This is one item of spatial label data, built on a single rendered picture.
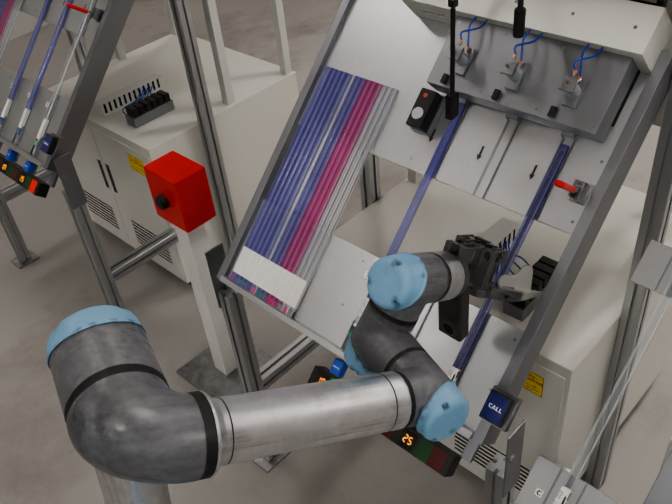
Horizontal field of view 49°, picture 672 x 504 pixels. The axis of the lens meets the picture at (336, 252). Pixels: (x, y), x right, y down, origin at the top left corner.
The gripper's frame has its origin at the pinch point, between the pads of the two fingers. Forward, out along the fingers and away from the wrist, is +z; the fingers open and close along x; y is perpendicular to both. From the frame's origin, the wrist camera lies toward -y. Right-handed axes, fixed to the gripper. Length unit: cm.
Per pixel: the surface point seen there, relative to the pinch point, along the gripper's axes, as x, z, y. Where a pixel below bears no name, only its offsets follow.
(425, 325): 9.4, -2.7, -13.2
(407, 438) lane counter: 3.3, -6.7, -32.5
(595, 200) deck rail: -9.1, 4.0, 17.8
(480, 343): -1.6, -2.2, -11.4
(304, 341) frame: 61, 33, -48
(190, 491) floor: 71, 14, -97
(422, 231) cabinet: 42, 41, -8
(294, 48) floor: 258, 206, 18
